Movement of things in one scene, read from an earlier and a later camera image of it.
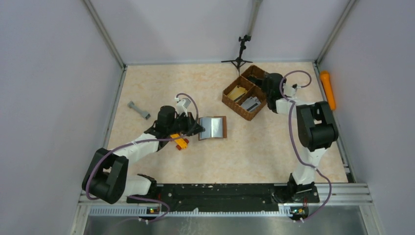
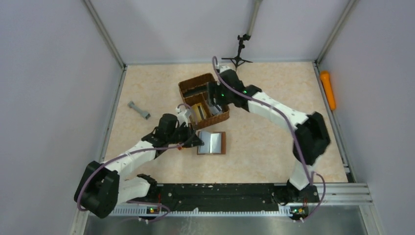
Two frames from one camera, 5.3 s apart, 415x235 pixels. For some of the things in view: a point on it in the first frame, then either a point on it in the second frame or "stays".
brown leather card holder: x=215 y=127 to x=215 y=143
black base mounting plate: x=204 y=197 stays
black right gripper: x=264 y=83 to x=213 y=89
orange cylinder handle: x=326 y=80 stays
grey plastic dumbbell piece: x=145 y=114 stays
